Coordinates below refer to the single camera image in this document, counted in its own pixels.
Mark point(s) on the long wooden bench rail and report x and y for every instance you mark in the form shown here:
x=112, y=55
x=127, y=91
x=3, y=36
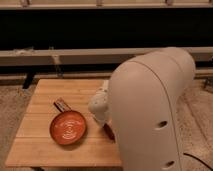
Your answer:
x=31, y=57

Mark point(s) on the orange frying pan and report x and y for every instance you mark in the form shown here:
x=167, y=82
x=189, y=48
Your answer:
x=69, y=126

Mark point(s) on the wooden table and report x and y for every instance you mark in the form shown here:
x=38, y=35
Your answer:
x=33, y=145

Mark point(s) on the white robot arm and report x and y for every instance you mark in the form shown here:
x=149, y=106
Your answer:
x=140, y=101

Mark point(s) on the dark red pepper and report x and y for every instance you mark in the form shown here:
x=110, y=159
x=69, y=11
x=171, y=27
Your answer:
x=109, y=131

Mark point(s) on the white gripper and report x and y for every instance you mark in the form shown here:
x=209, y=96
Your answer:
x=98, y=104

